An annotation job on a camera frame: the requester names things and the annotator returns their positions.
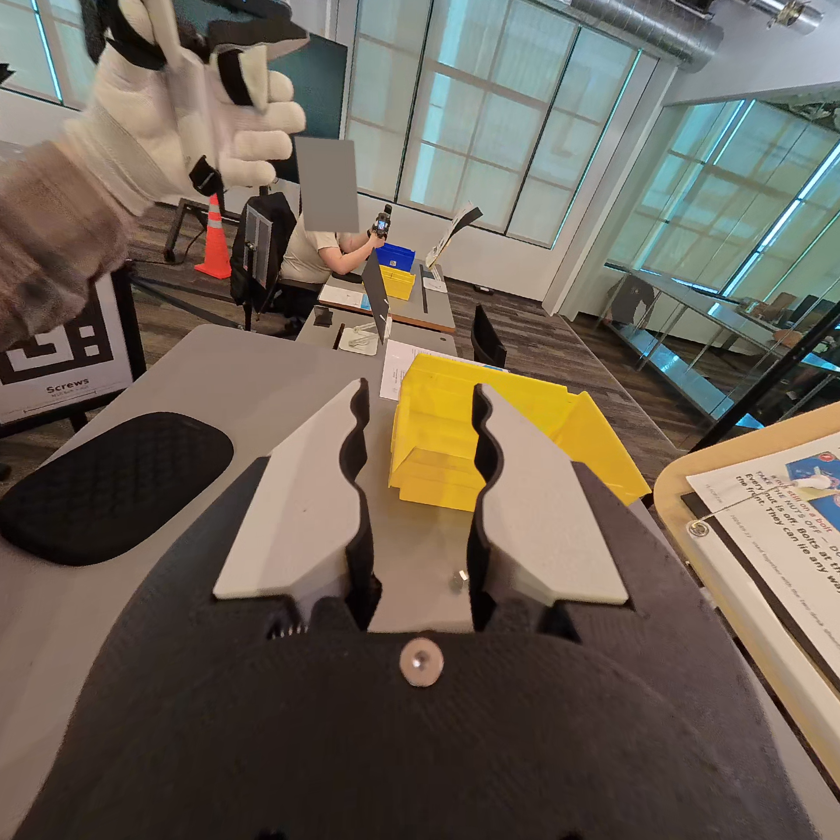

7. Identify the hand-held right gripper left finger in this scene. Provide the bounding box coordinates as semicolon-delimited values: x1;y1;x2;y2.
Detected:
213;378;383;630

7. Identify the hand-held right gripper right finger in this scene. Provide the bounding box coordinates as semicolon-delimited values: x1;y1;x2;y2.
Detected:
465;384;631;630

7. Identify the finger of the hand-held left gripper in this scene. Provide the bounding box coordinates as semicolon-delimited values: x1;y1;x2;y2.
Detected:
209;18;311;56

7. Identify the person's left forearm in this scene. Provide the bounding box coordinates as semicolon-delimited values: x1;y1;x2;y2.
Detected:
0;141;140;352

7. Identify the person's left hand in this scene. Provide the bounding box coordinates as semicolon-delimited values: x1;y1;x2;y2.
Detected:
64;0;308;216

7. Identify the large dark screen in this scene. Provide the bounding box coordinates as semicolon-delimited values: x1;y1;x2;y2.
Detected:
262;31;349;186

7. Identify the black screen stand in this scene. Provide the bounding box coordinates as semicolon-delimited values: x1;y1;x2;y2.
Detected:
164;196;227;265

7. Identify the yellow plastic bin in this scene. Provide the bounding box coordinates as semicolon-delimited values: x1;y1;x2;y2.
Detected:
388;354;652;513

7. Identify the light wooden board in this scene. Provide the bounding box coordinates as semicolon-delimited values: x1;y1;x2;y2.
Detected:
654;402;840;785

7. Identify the orange traffic cone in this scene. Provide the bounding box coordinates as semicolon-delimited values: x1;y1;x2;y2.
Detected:
194;193;232;280

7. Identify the office chair with backpack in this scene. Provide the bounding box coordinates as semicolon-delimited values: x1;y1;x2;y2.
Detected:
230;192;298;331

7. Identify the white paper sheet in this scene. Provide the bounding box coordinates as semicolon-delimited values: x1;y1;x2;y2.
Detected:
379;339;460;401

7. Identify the white tray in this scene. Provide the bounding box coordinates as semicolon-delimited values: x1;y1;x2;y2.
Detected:
336;326;382;357

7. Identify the black wrist rest pad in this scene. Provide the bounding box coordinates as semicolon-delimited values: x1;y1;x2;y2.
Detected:
0;412;235;567

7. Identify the black chair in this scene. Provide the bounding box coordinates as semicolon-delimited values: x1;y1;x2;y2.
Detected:
471;304;508;370

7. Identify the black flat panel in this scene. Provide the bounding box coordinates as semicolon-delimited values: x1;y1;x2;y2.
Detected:
362;251;392;345

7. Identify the wood edged desk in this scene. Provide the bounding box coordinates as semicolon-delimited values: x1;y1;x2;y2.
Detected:
318;259;458;334

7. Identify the printed instruction sheet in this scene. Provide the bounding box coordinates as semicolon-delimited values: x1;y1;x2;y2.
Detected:
686;448;840;680

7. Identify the glass table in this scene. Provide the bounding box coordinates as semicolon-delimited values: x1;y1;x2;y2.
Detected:
604;262;840;424

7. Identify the black white tag sign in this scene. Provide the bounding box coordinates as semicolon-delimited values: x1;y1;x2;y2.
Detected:
0;262;147;426

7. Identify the silver air duct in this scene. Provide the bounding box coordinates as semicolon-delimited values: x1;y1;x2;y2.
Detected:
567;0;726;72

